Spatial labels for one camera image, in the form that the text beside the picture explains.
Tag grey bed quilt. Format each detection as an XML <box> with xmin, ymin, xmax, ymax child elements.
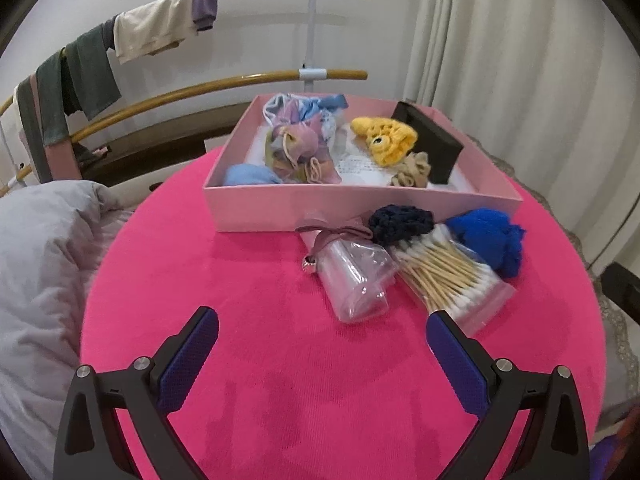
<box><xmin>0</xmin><ymin>180</ymin><xmax>136</xmax><ymax>480</ymax></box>

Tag beige scrunchie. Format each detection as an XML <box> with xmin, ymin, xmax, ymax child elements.
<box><xmin>390</xmin><ymin>151</ymin><xmax>431</xmax><ymax>188</ymax></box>

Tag navy crochet scrunchie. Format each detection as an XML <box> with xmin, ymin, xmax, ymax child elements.
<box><xmin>368</xmin><ymin>205</ymin><xmax>437</xmax><ymax>247</ymax></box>

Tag cream hanging cloth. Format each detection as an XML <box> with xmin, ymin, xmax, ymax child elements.
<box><xmin>113</xmin><ymin>0</ymin><xmax>198</xmax><ymax>65</ymax></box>

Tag bag of cotton swabs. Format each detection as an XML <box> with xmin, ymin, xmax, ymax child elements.
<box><xmin>390</xmin><ymin>225</ymin><xmax>517</xmax><ymax>336</ymax></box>

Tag light blue scrunchie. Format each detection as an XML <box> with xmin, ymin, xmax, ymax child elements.
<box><xmin>222</xmin><ymin>163</ymin><xmax>283</xmax><ymax>187</ymax></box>

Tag mauve ribbon bow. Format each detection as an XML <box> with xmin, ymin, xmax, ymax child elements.
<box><xmin>295</xmin><ymin>222</ymin><xmax>375</xmax><ymax>261</ymax></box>

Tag light grey hanging cloth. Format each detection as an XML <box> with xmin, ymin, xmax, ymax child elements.
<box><xmin>14</xmin><ymin>80</ymin><xmax>48</xmax><ymax>183</ymax></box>

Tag cream curtain with lace trim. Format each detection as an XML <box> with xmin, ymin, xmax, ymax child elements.
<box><xmin>402</xmin><ymin>0</ymin><xmax>640</xmax><ymax>271</ymax></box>

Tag pink cardboard box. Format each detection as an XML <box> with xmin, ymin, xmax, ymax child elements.
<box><xmin>202</xmin><ymin>92</ymin><xmax>524</xmax><ymax>233</ymax></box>

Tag bright blue crochet scrunchie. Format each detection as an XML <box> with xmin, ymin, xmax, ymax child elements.
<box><xmin>444</xmin><ymin>208</ymin><xmax>527</xmax><ymax>279</ymax></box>

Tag wide dark grey hanging cloth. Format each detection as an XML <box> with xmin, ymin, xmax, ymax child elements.
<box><xmin>62</xmin><ymin>20</ymin><xmax>122</xmax><ymax>120</ymax></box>

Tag pink hanging cloth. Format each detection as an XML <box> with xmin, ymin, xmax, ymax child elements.
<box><xmin>27</xmin><ymin>72</ymin><xmax>81</xmax><ymax>183</ymax></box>

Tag blue ribbon bow scrunchie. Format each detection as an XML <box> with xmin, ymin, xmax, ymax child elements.
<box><xmin>295</xmin><ymin>93</ymin><xmax>349</xmax><ymax>122</ymax></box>

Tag white barre post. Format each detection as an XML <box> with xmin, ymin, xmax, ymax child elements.
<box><xmin>0</xmin><ymin>125</ymin><xmax>33</xmax><ymax>191</ymax></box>
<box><xmin>299</xmin><ymin>0</ymin><xmax>328</xmax><ymax>96</ymax></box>

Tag clear plastic container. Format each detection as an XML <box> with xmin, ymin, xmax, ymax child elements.
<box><xmin>312</xmin><ymin>240</ymin><xmax>398</xmax><ymax>324</ymax></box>

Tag pastel drawstring pouch bundle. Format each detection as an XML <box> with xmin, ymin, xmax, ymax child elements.
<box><xmin>263</xmin><ymin>120</ymin><xmax>341</xmax><ymax>184</ymax></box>

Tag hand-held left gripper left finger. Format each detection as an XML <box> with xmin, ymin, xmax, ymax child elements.
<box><xmin>52</xmin><ymin>306</ymin><xmax>221</xmax><ymax>480</ymax></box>

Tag narrow dark grey hanging cloth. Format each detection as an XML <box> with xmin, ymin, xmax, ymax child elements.
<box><xmin>35</xmin><ymin>50</ymin><xmax>71</xmax><ymax>148</ymax></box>

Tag black rectangular case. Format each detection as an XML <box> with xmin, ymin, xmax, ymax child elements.
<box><xmin>390</xmin><ymin>101</ymin><xmax>463</xmax><ymax>185</ymax></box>

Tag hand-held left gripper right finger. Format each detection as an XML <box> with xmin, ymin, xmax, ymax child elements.
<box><xmin>426</xmin><ymin>310</ymin><xmax>591</xmax><ymax>480</ymax></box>

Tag purple hanging cloth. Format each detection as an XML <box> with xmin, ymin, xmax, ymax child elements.
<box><xmin>191</xmin><ymin>0</ymin><xmax>219</xmax><ymax>32</ymax></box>

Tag dark wood bench white drawers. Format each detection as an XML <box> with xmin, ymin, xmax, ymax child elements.
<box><xmin>75</xmin><ymin>102</ymin><xmax>251</xmax><ymax>196</ymax></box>

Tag pink tablecloth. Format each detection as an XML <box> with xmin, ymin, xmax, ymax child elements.
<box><xmin>80</xmin><ymin>145</ymin><xmax>608</xmax><ymax>480</ymax></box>

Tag yellow crochet toy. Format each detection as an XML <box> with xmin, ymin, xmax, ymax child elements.
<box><xmin>350</xmin><ymin>116</ymin><xmax>418</xmax><ymax>167</ymax></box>

